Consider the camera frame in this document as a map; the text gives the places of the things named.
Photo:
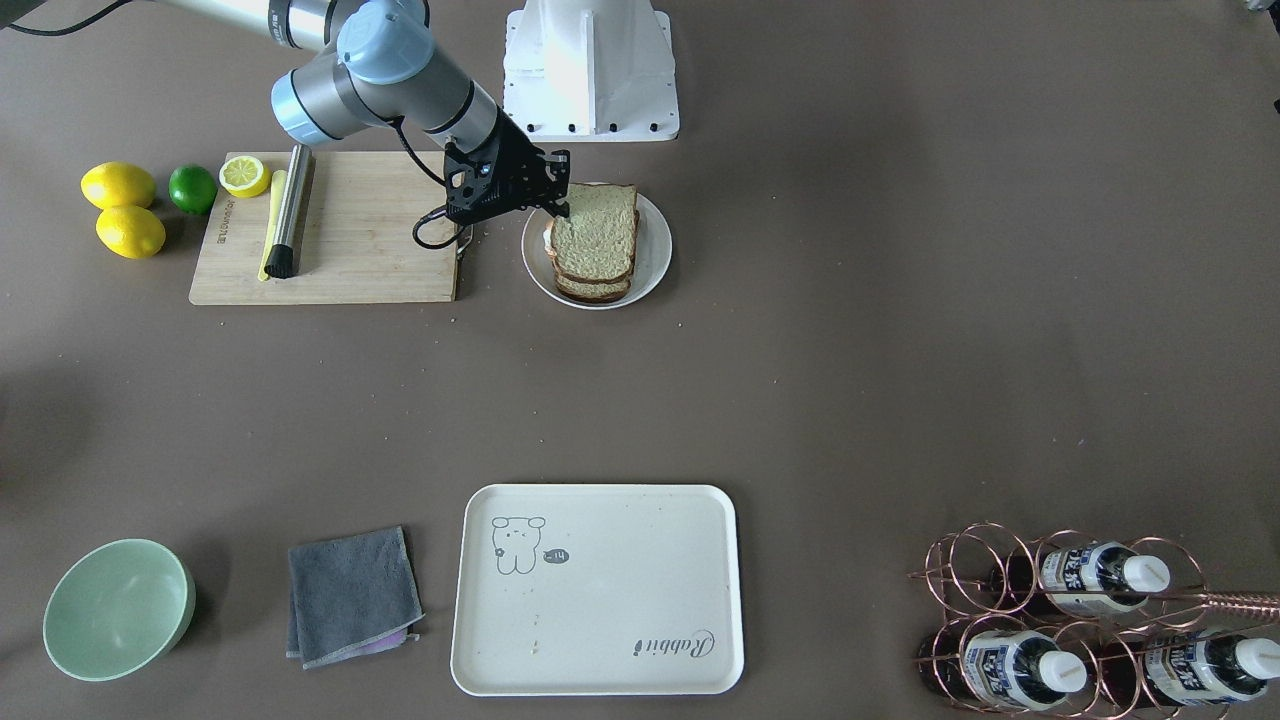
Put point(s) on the cream rabbit tray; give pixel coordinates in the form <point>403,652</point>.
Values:
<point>598,589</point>

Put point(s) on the half cut lemon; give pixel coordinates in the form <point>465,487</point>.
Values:
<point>245,176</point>

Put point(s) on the yellow lemon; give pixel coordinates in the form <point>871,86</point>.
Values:
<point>131,232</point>
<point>118,183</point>

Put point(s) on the grey folded cloth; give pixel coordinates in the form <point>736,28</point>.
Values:
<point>351,597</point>

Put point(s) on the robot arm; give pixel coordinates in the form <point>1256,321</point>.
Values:
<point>378,64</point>

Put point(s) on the yellow lemon lower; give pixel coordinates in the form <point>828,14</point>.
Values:
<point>131,232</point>

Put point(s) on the yellow plastic knife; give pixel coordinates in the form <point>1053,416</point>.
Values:
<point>276,192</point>

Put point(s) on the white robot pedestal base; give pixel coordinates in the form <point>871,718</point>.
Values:
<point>591,71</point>

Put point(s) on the mint green bowl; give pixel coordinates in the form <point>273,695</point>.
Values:
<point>119,608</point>

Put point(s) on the copper wire bottle rack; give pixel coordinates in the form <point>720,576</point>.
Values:
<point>956,564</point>

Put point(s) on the steel muddler black tip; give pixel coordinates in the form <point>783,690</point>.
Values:
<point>284,258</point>

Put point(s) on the bread slice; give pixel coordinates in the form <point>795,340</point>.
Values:
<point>596,243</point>
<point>592,292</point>

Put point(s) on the drink bottle white cap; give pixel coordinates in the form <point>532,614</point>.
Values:
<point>1000,669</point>
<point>1196,669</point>
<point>1094,580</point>

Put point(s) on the yellow lemon upper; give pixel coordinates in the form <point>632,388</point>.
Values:
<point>118,183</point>

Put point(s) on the white round plate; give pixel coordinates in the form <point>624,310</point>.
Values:
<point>653,252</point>

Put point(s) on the green lime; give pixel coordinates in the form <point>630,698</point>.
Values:
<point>192,189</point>

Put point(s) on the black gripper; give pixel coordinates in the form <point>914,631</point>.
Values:
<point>521,160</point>

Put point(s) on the bamboo cutting board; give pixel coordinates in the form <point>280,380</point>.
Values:
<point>356,245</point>

